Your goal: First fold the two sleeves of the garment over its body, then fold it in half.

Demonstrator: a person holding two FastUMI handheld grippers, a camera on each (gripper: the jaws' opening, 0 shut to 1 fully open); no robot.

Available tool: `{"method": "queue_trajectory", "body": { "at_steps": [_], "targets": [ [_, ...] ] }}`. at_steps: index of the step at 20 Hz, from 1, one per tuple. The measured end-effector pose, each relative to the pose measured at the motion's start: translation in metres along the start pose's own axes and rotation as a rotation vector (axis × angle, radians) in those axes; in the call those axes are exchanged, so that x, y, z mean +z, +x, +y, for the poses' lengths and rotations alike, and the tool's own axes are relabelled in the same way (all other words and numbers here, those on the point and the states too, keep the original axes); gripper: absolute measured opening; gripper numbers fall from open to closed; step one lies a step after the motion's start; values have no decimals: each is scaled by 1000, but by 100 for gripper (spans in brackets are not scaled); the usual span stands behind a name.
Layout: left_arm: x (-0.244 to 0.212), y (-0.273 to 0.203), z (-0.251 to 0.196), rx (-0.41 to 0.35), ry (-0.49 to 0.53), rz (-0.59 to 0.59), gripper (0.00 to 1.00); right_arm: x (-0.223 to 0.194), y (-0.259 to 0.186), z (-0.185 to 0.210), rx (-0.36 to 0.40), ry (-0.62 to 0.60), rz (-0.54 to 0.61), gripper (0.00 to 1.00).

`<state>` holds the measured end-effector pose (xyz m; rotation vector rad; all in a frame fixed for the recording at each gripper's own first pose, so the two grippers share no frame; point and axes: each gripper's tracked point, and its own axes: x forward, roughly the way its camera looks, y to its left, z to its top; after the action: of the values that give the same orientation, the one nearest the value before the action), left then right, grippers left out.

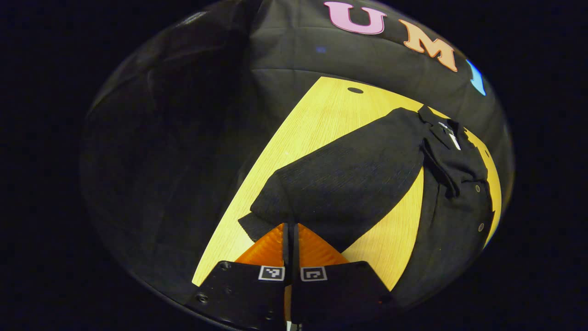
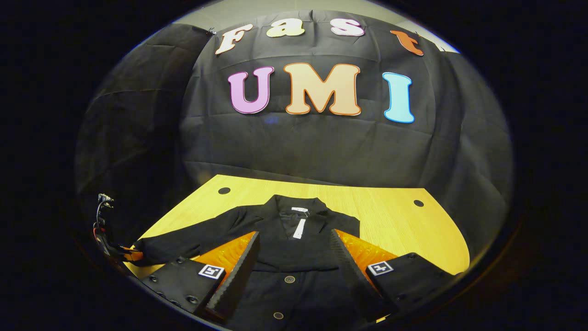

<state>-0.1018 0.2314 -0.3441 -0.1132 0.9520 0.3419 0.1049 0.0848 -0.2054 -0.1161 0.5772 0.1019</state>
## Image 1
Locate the black button shirt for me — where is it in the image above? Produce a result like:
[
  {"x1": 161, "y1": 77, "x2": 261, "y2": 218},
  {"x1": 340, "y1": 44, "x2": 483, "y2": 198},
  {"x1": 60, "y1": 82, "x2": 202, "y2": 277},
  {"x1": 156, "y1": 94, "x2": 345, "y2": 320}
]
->
[{"x1": 238, "y1": 105, "x2": 497, "y2": 308}]

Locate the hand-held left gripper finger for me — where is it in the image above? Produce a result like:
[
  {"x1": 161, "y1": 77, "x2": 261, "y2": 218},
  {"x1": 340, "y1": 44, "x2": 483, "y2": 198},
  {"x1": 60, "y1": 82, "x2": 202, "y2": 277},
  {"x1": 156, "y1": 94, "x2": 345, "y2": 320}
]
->
[
  {"x1": 186, "y1": 223, "x2": 291, "y2": 331},
  {"x1": 290, "y1": 223, "x2": 396, "y2": 325}
]

